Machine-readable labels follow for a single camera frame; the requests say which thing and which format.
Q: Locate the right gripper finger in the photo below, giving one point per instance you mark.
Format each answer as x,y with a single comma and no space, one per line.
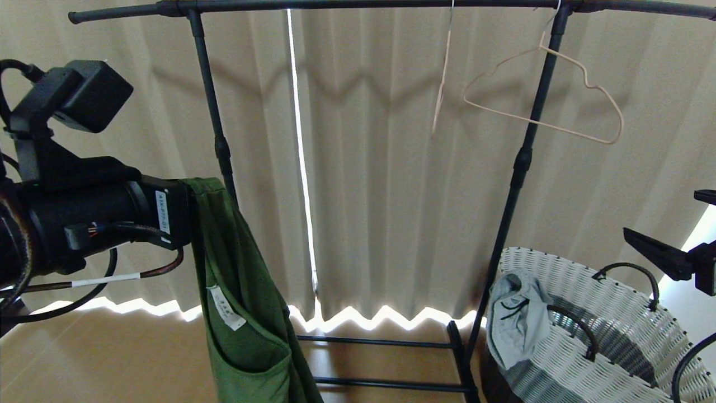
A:
707,197
665,260

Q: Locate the green printed sleeveless shirt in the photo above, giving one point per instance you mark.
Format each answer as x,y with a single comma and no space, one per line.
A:
240,280

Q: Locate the beige curtain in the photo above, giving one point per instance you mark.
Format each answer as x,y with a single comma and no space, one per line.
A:
380,196

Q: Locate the pale grey shorts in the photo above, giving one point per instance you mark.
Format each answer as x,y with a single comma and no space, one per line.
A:
514,330

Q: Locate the pink clothes hanger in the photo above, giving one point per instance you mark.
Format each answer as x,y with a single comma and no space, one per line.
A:
443,67
570,131

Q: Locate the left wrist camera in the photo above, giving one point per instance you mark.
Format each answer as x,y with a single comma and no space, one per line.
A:
89,95

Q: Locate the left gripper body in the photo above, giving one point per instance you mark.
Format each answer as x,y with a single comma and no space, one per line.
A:
100,210

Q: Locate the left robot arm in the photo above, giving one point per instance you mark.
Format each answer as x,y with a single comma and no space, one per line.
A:
8,235

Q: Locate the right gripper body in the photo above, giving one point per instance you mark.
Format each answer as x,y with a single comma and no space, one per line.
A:
706,268

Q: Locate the black clothes rack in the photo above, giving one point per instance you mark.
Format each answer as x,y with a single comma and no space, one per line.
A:
222,151

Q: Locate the white laundry basket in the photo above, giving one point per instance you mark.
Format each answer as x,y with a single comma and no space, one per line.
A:
615,347

